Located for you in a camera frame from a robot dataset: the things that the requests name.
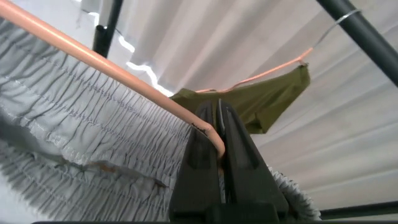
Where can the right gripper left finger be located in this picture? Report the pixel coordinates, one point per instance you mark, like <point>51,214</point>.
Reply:
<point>196,186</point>

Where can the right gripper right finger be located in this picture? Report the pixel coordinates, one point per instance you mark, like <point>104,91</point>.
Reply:
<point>248,186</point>

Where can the green long-sleeved shirt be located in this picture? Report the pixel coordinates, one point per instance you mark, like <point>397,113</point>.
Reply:
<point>267,93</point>

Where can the pink clothes hanger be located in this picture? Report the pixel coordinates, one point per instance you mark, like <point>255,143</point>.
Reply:
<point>267,73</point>
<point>93,60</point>

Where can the black clothes rack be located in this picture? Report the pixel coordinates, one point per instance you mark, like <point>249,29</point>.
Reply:
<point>367,37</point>

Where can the white curtain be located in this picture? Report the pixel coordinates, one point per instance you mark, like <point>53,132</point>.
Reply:
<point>326,140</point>

